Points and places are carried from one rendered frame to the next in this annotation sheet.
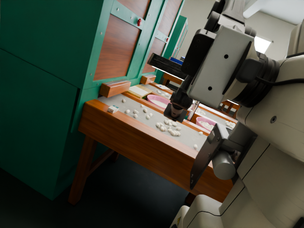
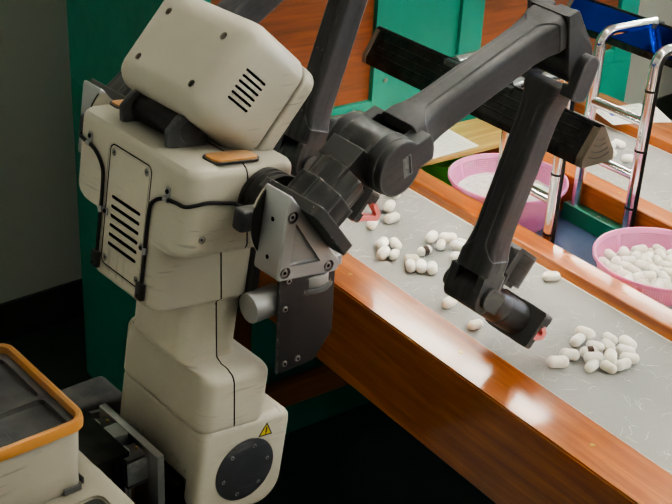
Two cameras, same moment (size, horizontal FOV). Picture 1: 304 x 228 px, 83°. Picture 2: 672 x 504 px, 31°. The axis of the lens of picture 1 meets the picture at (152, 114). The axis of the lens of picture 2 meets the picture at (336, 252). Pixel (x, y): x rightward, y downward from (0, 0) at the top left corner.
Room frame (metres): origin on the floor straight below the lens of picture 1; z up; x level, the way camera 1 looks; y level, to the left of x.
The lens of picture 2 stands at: (-0.65, -1.47, 1.84)
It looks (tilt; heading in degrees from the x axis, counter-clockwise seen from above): 28 degrees down; 44
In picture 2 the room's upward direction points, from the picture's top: 3 degrees clockwise
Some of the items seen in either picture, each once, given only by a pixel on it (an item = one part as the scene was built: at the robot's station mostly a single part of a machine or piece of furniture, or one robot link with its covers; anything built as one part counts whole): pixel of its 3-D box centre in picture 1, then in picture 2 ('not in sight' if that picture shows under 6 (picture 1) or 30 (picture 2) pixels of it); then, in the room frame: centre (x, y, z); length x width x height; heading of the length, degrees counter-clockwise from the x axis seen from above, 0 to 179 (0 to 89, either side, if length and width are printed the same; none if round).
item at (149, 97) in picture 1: (159, 106); (505, 196); (1.37, -0.04, 0.72); 0.27 x 0.27 x 0.10
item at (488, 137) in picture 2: (139, 90); (444, 142); (1.40, 0.18, 0.77); 0.33 x 0.15 x 0.01; 171
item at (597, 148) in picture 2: (196, 78); (478, 89); (1.07, -0.16, 1.08); 0.62 x 0.08 x 0.07; 81
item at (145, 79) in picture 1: (148, 78); not in sight; (1.75, 0.17, 0.83); 0.30 x 0.06 x 0.07; 171
